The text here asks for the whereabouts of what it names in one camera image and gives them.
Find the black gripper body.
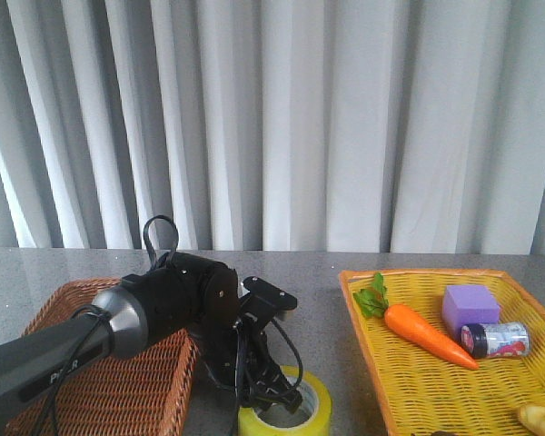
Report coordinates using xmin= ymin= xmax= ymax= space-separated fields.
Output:
xmin=120 ymin=253 xmax=282 ymax=400

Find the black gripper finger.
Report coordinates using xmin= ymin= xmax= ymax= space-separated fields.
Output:
xmin=272 ymin=372 xmax=302 ymax=412
xmin=240 ymin=391 xmax=276 ymax=409

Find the toy bread loaf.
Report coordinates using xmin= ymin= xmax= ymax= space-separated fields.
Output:
xmin=517 ymin=404 xmax=545 ymax=436

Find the brown wicker basket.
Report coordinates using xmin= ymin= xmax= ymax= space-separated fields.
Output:
xmin=5 ymin=278 xmax=198 ymax=435

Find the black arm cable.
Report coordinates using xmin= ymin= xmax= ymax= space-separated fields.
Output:
xmin=35 ymin=214 xmax=304 ymax=436

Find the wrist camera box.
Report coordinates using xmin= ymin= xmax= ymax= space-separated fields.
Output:
xmin=241 ymin=276 xmax=298 ymax=322

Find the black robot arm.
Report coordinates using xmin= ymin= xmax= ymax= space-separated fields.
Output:
xmin=0 ymin=252 xmax=302 ymax=434

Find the small labelled jar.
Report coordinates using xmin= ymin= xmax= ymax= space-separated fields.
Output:
xmin=460 ymin=322 xmax=531 ymax=359

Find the purple foam cube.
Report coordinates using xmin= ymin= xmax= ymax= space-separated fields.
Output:
xmin=441 ymin=284 xmax=500 ymax=340

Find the grey pleated curtain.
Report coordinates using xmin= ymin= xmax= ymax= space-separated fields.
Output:
xmin=0 ymin=1 xmax=545 ymax=254

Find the yellow tape roll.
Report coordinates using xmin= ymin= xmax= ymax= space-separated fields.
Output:
xmin=238 ymin=371 xmax=332 ymax=436

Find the orange toy carrot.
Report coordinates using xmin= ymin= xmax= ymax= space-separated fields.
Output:
xmin=352 ymin=272 xmax=479 ymax=370

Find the yellow wicker basket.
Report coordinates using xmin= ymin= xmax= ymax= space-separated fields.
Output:
xmin=340 ymin=269 xmax=545 ymax=435

